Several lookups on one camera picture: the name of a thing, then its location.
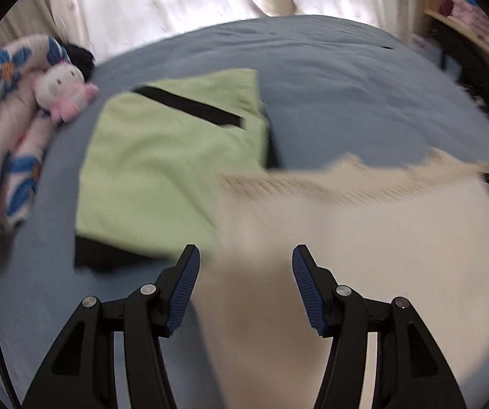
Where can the light green folded garment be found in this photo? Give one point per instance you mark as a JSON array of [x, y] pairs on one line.
[[142, 170]]

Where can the black cloth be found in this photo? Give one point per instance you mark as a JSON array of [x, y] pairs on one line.
[[80, 57]]

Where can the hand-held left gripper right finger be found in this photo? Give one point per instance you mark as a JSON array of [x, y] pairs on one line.
[[308, 289]]

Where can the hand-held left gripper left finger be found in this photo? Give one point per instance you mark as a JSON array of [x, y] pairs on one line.
[[182, 289]]

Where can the stack of pink packets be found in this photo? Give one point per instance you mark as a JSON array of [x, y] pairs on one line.
[[470, 10]]

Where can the blue bed blanket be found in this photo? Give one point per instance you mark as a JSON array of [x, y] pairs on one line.
[[333, 85]]

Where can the cream knit sweater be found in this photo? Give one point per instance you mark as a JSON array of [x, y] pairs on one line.
[[355, 243]]

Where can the white and pink plush toy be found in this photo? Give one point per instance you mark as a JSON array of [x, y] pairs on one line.
[[59, 85]]

